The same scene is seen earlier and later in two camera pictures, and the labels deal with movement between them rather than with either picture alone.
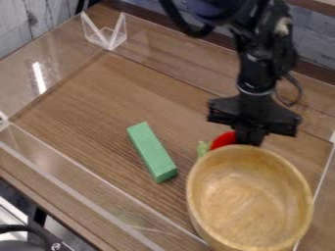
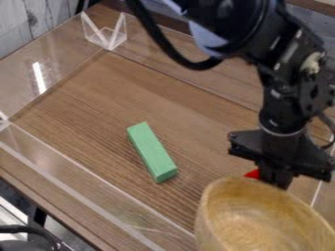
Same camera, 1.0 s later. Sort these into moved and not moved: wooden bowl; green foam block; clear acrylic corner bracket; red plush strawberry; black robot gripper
Moved: wooden bowl; black robot gripper; red plush strawberry
Not moved: clear acrylic corner bracket; green foam block
